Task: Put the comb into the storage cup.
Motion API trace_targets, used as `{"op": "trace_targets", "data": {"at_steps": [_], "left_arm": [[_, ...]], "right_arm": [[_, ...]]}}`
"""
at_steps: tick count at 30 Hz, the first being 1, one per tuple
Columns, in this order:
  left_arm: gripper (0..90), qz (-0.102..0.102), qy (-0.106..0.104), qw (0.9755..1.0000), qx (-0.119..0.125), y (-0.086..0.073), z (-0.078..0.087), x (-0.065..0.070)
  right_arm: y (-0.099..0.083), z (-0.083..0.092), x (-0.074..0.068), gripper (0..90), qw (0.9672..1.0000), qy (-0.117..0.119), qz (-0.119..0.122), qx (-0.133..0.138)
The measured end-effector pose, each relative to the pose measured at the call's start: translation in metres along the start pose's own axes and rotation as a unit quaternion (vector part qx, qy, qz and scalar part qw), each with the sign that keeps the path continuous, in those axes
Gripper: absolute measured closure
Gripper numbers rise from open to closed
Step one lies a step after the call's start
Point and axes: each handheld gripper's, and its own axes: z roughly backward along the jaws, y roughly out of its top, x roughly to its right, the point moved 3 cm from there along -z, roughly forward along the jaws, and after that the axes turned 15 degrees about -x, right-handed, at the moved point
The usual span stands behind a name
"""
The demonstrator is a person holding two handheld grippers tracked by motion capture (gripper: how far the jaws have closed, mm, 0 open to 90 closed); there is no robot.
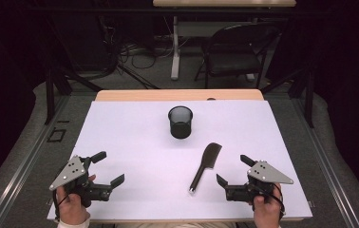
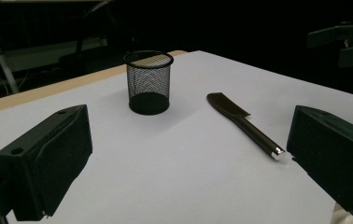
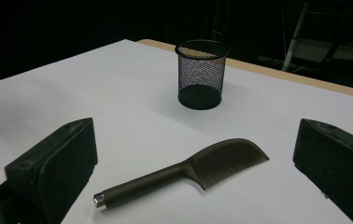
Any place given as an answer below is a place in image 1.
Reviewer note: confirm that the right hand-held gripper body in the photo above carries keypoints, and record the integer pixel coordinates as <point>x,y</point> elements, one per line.
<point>264,174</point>

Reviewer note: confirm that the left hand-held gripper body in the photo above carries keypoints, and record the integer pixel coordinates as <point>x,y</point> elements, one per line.
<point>73,172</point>

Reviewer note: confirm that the person's left hand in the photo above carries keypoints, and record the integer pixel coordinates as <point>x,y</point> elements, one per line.
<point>71,210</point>

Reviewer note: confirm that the black tripod leg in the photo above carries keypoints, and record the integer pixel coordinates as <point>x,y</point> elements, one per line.
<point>136,77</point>

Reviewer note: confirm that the metal floor rail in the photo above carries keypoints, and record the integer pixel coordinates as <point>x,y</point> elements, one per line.
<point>326,164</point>
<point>25,161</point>

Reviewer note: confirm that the person's right hand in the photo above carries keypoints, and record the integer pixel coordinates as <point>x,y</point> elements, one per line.
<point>268,212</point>

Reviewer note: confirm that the white board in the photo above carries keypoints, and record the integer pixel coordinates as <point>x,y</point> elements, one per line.
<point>155,158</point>

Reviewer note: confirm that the black comb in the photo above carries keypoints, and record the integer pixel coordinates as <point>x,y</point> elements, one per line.
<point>211,156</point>

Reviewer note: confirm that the black mesh pen holder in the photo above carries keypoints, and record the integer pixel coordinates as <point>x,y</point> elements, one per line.
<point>180,126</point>

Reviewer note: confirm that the black metal stand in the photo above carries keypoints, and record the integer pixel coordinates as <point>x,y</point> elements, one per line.
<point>309,101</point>
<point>50,95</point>

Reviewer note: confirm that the black folding chair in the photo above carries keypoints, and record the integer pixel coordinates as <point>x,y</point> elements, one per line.
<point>231,60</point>

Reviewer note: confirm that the white desk with wooden top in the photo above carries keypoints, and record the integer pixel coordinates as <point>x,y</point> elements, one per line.
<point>225,3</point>

